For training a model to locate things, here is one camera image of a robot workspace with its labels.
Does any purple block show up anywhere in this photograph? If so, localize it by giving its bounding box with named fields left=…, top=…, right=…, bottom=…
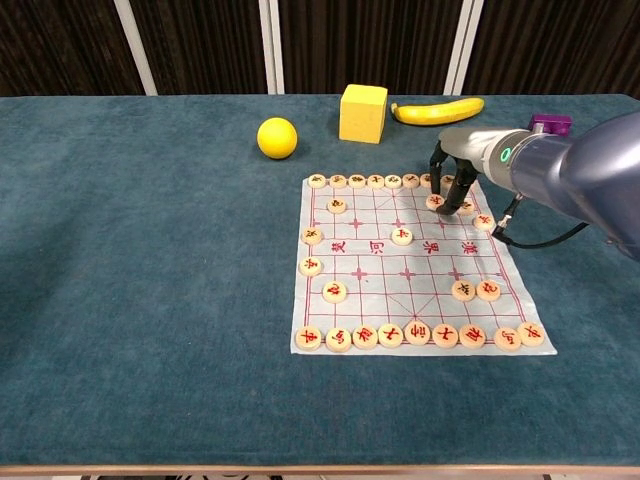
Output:
left=529, top=114, right=573, bottom=137

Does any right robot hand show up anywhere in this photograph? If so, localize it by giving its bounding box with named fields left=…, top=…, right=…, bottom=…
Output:
left=428, top=126, right=485, bottom=218

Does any dark partition panel white frame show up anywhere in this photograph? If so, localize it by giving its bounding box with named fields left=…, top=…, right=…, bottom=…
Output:
left=444, top=0, right=640, bottom=101
left=0, top=0, right=159, bottom=97
left=269, top=0, right=484, bottom=96
left=113, top=0, right=274, bottom=96

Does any blue felt table cloth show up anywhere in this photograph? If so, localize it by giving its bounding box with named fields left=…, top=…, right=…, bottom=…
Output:
left=0, top=93, right=640, bottom=469

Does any Chinese chess board sheet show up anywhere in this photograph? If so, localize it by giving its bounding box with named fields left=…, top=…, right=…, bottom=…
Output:
left=290, top=174, right=559, bottom=357

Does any yellow banana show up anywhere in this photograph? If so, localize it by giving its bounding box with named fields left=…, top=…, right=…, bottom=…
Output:
left=390, top=97, right=486, bottom=127

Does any yellow ball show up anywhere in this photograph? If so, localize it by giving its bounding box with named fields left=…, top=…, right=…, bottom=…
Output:
left=256, top=117, right=299, bottom=160

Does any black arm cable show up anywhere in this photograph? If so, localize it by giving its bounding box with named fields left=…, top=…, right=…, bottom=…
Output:
left=492, top=193, right=590, bottom=250

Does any yellow cube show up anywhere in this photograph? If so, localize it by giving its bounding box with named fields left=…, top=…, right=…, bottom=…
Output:
left=338, top=83, right=390, bottom=145

